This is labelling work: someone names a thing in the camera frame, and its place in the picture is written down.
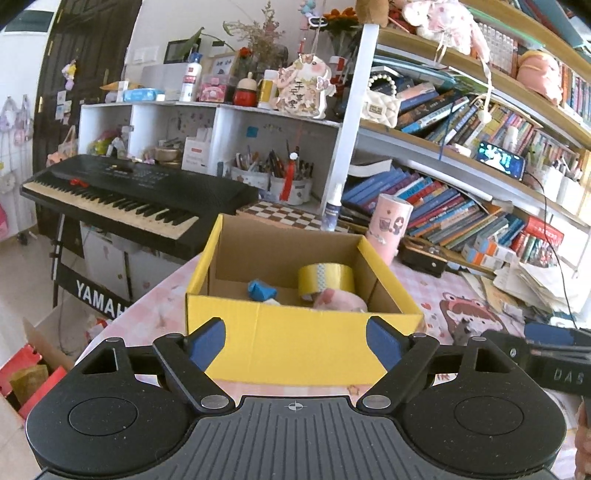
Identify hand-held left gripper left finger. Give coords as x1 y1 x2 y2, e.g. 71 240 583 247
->
74 318 234 414

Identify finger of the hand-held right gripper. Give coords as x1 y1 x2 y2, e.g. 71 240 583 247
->
482 330 532 367
524 323 591 344

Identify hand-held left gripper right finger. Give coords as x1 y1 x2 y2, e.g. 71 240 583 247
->
360 316 518 413

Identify pink plush toy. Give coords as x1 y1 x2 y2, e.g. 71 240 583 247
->
313 288 369 313

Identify blue packet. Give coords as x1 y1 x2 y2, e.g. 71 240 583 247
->
247 279 279 303

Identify yellow cardboard box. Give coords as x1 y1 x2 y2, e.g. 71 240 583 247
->
185 213 426 385

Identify yellow tape roll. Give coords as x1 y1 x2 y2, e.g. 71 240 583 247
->
297 263 355 303

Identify pink checked cloth desktop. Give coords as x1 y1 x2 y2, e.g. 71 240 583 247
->
74 249 591 402

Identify person's right hand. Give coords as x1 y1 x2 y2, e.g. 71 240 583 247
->
574 399 591 480

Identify pile of papers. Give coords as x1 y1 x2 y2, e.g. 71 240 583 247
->
480 261 591 328

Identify orange blue carton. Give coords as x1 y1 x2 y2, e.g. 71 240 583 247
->
475 233 518 261
462 244 506 273

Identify black wooden box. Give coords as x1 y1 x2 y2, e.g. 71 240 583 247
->
398 237 448 278

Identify red book box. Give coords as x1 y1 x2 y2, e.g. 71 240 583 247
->
510 217 565 268

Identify pink humidifier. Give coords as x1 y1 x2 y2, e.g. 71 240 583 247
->
365 194 414 266

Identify black keyboard stand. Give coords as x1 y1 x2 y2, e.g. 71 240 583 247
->
51 215 134 320

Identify white spray bottle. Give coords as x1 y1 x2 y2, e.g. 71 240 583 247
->
322 181 345 232

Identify white organizer cups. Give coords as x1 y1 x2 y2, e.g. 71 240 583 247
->
536 159 591 210

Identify brown cardboard box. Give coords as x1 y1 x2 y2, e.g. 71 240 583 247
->
23 295 116 370

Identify wooden chessboard box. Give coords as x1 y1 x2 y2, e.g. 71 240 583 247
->
236 200 352 234

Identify row of leaning books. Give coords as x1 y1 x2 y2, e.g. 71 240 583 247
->
342 166 527 252

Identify white pen holder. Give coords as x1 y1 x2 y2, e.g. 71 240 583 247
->
229 148 271 191
270 148 315 206

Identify black keyboard piano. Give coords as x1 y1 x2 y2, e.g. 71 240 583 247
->
21 154 259 261

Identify smartphone with lit screen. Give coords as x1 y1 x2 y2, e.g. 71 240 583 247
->
475 141 527 181

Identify red tassel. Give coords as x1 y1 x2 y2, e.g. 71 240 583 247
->
283 154 298 201

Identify red paper bag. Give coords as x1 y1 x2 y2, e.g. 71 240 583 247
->
0 344 70 418

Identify white bookshelf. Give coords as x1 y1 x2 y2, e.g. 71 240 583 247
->
78 23 591 241

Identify white quilted handbag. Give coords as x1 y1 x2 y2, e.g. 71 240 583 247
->
360 71 402 130

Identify row of upright books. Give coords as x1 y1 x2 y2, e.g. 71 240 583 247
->
397 80 591 162

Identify red round jar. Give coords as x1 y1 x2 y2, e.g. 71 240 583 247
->
232 71 258 108

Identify blue tissue pack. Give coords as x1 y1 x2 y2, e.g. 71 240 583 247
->
122 88 166 103

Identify pink plush head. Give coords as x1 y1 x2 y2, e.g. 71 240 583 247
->
516 50 565 106

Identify white lotion bottle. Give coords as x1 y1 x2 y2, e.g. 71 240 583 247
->
179 53 204 103

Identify pig ornament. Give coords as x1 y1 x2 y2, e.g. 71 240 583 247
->
276 53 337 120

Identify black framed picture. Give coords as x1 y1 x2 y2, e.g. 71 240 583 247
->
164 39 201 64

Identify dried flower bouquet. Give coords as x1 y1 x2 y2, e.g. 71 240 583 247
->
224 0 288 70

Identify white pink plush doll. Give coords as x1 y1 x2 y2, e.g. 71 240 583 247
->
401 0 490 61

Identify black cable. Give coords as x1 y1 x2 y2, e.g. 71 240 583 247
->
524 173 583 324

